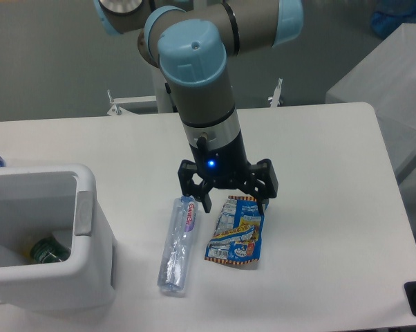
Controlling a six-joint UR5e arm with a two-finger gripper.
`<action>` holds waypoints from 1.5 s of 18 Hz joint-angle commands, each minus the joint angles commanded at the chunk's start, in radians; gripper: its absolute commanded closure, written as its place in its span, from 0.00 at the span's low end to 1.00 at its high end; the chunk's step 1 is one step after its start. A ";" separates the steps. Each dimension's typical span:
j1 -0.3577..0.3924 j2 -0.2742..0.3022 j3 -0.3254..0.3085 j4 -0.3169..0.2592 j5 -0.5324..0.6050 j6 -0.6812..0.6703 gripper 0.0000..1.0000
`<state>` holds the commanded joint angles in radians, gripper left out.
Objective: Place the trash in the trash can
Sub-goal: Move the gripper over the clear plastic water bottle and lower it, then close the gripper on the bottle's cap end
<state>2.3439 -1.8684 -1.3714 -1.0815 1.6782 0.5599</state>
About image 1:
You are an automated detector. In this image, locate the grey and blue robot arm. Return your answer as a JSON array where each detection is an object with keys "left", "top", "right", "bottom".
[{"left": 95, "top": 1, "right": 303, "bottom": 212}]

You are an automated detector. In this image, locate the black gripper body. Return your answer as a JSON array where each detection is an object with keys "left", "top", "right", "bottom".
[{"left": 190, "top": 131, "right": 249, "bottom": 190}]

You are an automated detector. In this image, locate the white plastic trash can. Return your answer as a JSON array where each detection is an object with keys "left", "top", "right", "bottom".
[{"left": 0, "top": 165, "right": 116, "bottom": 311}]

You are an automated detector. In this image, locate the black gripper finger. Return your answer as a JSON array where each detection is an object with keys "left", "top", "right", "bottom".
[
  {"left": 178, "top": 160, "right": 211, "bottom": 212},
  {"left": 238, "top": 158, "right": 278, "bottom": 214}
]

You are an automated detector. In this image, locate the blue snack wrapper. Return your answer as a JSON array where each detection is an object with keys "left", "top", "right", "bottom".
[{"left": 205, "top": 196, "right": 265, "bottom": 266}]

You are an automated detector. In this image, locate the blue object at top right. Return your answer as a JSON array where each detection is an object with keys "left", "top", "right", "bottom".
[{"left": 370, "top": 1, "right": 416, "bottom": 39}]

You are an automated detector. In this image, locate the green bottle in trash can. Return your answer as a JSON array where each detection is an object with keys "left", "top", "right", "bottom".
[{"left": 30, "top": 237, "right": 70, "bottom": 264}]

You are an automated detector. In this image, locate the clear crushed plastic bottle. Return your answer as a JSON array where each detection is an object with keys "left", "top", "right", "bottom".
[{"left": 157, "top": 196, "right": 198, "bottom": 293}]

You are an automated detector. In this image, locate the grey covered side table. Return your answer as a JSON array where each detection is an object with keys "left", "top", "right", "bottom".
[{"left": 325, "top": 24, "right": 416, "bottom": 183}]

